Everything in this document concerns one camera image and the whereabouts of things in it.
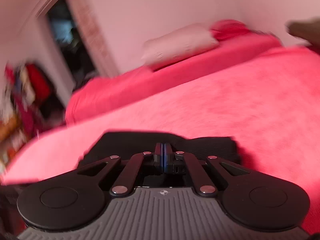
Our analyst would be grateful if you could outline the black knit pants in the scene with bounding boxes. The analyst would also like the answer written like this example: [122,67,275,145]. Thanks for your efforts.
[78,131,241,168]

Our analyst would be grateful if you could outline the hanging clothes on rack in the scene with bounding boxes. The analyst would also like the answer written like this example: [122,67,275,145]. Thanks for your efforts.
[1,62,65,172]

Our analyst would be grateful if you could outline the red bed sheet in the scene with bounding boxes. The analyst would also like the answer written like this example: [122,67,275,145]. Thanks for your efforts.
[65,33,282,125]

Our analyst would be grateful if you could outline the pink plush bed blanket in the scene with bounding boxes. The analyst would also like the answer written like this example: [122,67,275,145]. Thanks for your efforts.
[0,45,320,235]

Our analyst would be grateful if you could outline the red folded cloth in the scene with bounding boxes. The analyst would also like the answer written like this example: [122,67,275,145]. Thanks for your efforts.
[210,20,251,41]

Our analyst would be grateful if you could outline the pale pink pillow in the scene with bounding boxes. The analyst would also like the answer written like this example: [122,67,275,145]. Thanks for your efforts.
[141,23,219,68]

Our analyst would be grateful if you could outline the pink patterned curtain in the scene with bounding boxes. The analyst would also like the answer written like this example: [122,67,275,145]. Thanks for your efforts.
[67,0,119,78]

